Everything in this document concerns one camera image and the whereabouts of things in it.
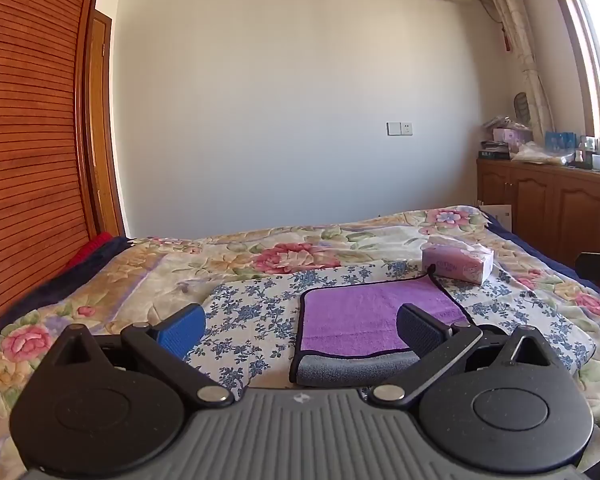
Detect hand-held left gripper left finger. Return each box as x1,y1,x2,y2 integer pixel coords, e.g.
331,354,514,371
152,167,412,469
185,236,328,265
50,303,235,407

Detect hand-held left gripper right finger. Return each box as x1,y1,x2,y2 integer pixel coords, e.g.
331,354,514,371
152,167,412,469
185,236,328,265
369,303,558,407

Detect purple and grey towel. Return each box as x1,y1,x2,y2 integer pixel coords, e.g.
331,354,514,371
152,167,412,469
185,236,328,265
289,269,473,389

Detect pink tissue box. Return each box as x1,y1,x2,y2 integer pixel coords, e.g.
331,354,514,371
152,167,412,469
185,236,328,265
421,242,495,287

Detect blue floral cloth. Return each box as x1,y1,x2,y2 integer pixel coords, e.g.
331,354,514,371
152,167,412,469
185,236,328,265
185,259,599,402

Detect wooden cabinet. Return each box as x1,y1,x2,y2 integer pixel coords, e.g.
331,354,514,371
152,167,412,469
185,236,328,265
476,157,600,282

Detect white cardboard box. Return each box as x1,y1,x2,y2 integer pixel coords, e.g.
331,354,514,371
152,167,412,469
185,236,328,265
479,203,514,227

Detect red cloth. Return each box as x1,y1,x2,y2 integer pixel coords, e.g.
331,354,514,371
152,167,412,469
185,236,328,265
65,232,114,272

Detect floral quilt bed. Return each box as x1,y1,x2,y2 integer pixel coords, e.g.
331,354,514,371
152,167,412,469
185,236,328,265
0,204,600,466

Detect clear plastic bag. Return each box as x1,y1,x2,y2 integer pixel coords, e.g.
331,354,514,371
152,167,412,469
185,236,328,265
510,141,577,167

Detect blue boxes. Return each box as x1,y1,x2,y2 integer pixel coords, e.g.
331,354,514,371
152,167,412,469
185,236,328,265
545,131,579,154

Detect dark flat box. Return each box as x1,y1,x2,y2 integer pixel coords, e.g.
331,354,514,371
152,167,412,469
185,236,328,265
479,142,512,162

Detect woven hand fan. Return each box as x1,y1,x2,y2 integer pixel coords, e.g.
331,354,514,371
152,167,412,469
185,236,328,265
513,91,531,129

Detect wooden room door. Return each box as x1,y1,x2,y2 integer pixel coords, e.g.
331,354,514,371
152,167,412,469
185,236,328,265
86,9,127,239

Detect patterned beige curtain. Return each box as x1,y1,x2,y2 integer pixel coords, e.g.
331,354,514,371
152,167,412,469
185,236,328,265
475,0,557,137

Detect window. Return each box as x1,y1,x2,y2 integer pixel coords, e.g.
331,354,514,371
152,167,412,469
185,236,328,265
550,0,600,137

